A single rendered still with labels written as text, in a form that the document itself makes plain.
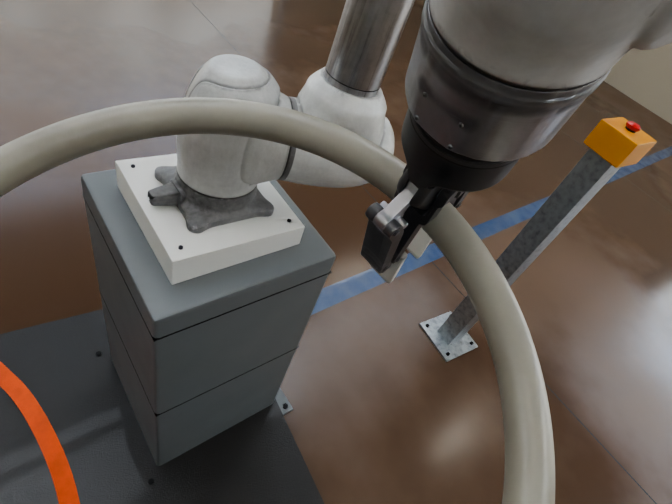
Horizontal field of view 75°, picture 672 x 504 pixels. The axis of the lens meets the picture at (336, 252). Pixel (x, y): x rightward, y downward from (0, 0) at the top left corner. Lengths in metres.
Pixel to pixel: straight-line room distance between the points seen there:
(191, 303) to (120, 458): 0.80
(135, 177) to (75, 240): 1.10
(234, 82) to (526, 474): 0.63
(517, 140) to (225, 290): 0.68
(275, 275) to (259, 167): 0.22
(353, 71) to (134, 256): 0.51
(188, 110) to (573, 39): 0.29
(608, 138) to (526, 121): 1.21
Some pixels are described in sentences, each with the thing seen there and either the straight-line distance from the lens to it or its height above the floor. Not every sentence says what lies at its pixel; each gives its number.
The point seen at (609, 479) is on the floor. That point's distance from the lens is 2.19.
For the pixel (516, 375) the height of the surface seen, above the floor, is 1.25.
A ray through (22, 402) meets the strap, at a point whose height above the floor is 0.02.
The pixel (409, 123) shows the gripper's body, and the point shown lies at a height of 1.35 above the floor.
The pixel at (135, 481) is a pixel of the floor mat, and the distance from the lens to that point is 1.51.
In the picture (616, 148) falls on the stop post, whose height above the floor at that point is 1.04.
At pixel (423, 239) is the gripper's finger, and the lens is 0.44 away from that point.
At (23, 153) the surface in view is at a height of 1.22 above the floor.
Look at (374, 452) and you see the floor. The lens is 1.66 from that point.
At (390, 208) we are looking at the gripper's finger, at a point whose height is 1.30.
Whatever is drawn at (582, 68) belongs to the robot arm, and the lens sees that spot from 0.21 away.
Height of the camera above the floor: 1.47
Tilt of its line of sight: 45 degrees down
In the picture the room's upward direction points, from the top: 23 degrees clockwise
